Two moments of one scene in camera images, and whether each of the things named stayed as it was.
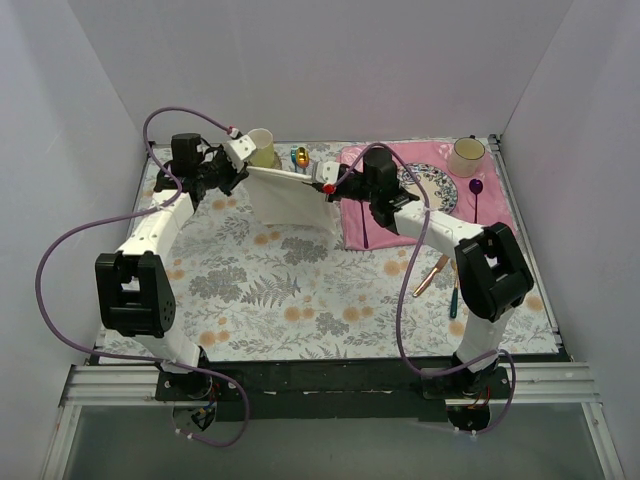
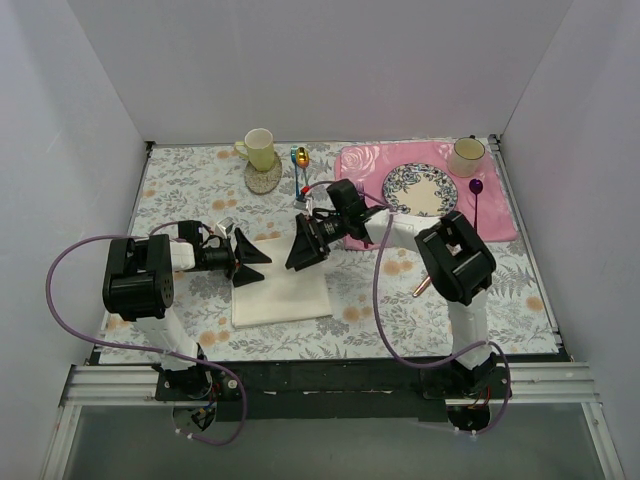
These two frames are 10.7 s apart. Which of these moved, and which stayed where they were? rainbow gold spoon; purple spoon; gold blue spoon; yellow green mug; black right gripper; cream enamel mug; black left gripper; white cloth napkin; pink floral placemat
Moved: black left gripper; black right gripper; white cloth napkin
Stayed: purple spoon; gold blue spoon; yellow green mug; cream enamel mug; pink floral placemat; rainbow gold spoon
